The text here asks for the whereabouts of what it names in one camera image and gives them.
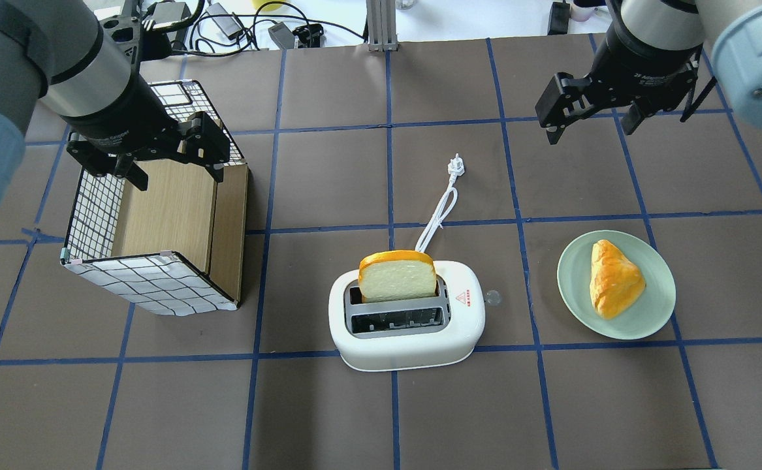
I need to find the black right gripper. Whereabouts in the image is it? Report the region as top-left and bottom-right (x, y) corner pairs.
(535, 29), (703, 145)

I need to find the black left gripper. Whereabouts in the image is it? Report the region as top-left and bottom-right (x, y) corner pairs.
(65, 84), (230, 191)

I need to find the white two-slot toaster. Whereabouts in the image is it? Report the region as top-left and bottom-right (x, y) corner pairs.
(328, 260), (486, 372)

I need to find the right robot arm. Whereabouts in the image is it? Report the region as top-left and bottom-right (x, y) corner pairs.
(535, 1), (762, 145)

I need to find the black power adapter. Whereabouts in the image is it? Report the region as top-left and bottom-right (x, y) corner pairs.
(546, 1), (571, 36)

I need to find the orange triangular pastry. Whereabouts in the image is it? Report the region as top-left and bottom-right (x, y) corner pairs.
(589, 239), (646, 319)

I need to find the light green plate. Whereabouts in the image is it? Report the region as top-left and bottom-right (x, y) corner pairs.
(557, 230), (676, 340)

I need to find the bread slice with orange crust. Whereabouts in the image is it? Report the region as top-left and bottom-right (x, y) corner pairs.
(358, 250), (438, 303)

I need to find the wire basket with checkered cloth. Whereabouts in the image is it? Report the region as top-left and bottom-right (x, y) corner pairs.
(61, 80), (250, 317)

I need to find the white toaster power cord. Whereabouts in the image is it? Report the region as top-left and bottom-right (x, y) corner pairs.
(415, 153), (468, 255)

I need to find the aluminium frame post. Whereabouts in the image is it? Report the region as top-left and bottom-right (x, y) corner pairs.
(366, 0), (399, 52)

